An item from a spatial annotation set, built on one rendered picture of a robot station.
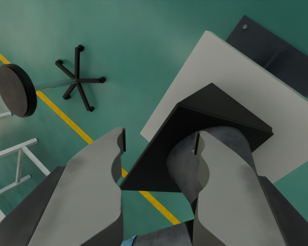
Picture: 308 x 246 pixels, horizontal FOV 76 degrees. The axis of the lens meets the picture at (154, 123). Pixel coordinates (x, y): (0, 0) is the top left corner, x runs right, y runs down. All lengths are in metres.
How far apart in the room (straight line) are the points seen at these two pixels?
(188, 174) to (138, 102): 1.20
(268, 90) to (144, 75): 1.06
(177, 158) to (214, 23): 0.99
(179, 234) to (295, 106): 0.31
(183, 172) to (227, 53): 0.25
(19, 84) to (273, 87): 1.30
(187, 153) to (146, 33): 1.14
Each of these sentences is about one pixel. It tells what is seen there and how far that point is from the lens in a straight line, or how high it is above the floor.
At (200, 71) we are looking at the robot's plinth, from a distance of 0.46.
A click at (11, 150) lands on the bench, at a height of 0.31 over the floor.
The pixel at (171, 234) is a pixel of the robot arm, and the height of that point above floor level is 1.02.
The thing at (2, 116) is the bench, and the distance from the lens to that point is 3.03.
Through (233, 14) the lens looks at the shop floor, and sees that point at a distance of 1.21.
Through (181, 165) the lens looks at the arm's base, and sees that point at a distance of 0.32.
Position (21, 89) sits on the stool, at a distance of 1.42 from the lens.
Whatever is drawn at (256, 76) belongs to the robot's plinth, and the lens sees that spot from 0.44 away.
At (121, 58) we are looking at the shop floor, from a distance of 1.51.
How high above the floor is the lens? 1.19
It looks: 54 degrees down
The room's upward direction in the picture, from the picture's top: 123 degrees counter-clockwise
